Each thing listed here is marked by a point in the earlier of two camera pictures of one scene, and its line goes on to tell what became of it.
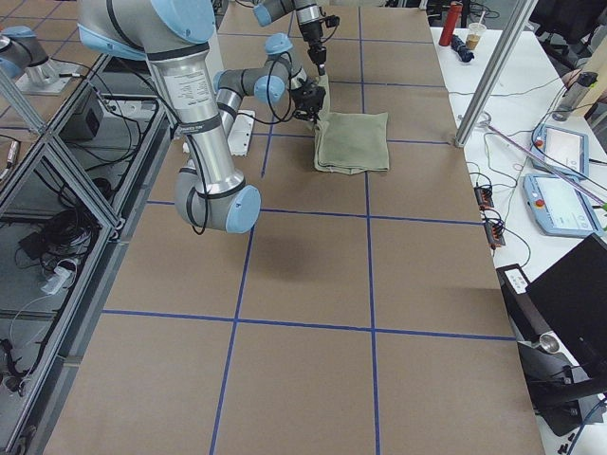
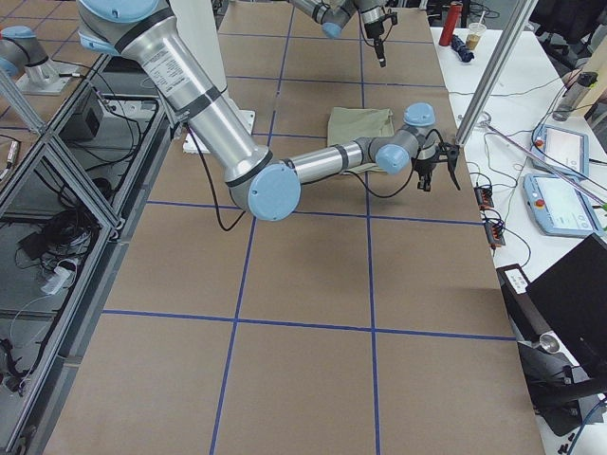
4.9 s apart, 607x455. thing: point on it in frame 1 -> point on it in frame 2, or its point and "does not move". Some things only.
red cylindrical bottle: (450, 23) does not move
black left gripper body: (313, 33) -> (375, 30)
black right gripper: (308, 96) -> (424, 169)
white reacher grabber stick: (485, 120) does not move
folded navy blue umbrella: (458, 45) does not move
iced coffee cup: (473, 34) does not move
